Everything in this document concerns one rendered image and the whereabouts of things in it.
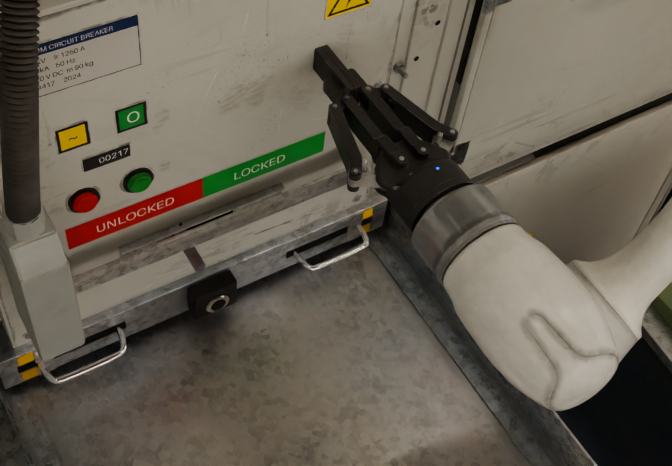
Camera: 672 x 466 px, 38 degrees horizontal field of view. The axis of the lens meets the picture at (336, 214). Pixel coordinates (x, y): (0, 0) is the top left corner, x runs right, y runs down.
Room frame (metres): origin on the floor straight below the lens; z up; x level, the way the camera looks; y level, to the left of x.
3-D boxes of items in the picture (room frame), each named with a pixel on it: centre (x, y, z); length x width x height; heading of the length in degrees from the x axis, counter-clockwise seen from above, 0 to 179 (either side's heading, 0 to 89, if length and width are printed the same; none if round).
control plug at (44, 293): (0.51, 0.27, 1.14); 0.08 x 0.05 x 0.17; 38
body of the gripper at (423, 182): (0.63, -0.08, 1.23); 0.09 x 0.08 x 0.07; 38
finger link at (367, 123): (0.68, -0.02, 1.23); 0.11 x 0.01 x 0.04; 39
